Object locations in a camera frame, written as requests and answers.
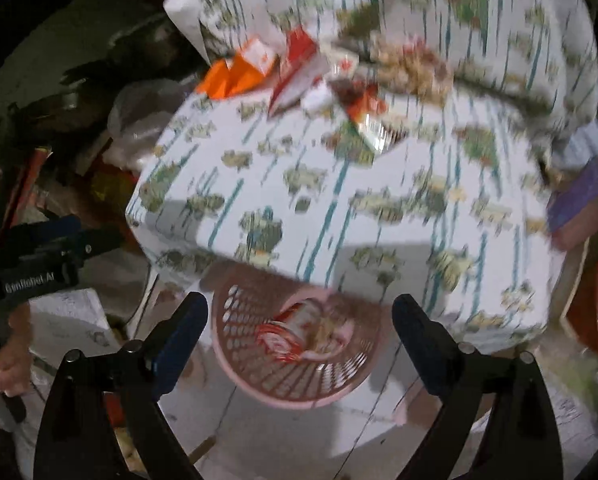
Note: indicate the food scraps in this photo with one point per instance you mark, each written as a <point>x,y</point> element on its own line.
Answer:
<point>412,68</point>

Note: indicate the purple plastic bag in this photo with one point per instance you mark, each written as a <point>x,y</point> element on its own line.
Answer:
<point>573,214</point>

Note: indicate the ketchup stained sauce packet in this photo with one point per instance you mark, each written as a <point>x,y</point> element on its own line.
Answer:
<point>379,127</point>

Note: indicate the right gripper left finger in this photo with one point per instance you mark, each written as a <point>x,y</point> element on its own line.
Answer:
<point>76,439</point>

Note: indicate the orange paper carton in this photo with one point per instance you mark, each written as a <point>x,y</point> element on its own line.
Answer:
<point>249,67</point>

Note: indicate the plastic bag with food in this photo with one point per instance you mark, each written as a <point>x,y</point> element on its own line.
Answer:
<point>138,116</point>

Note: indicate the red white snack wrapper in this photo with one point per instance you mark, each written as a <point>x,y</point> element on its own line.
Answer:
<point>302,65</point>

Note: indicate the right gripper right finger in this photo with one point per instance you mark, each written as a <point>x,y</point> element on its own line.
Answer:
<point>521,439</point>

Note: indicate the person's left hand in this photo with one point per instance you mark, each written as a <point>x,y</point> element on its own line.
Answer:
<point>15,355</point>

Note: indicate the pink plastic basket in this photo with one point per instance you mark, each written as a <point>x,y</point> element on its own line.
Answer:
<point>243,297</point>

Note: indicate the cat patterned white cloth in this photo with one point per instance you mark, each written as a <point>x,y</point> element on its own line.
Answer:
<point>404,149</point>

